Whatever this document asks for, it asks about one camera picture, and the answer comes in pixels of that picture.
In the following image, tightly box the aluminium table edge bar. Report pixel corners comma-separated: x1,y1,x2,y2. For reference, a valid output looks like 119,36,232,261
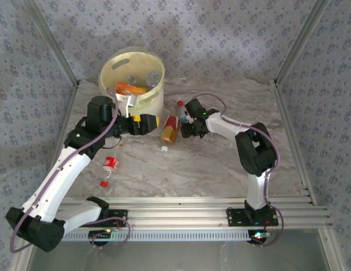
62,196,317,207

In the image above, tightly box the aluminium upright post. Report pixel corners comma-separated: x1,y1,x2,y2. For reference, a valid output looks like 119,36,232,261
274,0,333,87
22,0,81,87

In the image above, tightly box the translucent yellow-green bin liner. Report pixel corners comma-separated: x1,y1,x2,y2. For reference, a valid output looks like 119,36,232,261
99,46,166,112

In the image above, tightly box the red cola label bottle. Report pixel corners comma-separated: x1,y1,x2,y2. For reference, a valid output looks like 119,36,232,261
100,156,121,189

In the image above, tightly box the grey slotted cable duct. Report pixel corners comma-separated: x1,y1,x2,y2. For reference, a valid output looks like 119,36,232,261
62,229,274,243

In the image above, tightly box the white ribbed plastic bin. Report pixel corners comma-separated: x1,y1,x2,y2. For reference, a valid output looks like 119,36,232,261
99,50,166,119

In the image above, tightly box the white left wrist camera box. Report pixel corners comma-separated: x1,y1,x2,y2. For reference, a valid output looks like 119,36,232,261
115,94,140,118

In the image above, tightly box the purple cable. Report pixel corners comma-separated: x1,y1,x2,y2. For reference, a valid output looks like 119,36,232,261
10,88,131,253
189,92,285,248

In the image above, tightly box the black circuit board with LED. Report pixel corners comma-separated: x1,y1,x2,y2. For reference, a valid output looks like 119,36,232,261
88,230,113,246
248,230,271,245

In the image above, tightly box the red and gold label bottle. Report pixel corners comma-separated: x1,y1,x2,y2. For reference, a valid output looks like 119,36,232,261
160,115,180,154

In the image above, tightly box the red white label water bottle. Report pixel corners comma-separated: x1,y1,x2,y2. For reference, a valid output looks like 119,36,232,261
176,100,190,126

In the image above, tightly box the aluminium frame leg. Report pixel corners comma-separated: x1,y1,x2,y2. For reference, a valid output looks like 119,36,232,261
10,250,33,271
318,228,344,271

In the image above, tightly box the orange juice bottle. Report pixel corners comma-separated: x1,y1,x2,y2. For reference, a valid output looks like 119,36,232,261
116,81,147,96

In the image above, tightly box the wide aluminium base beam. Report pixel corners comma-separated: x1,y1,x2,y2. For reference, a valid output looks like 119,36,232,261
24,206,333,229

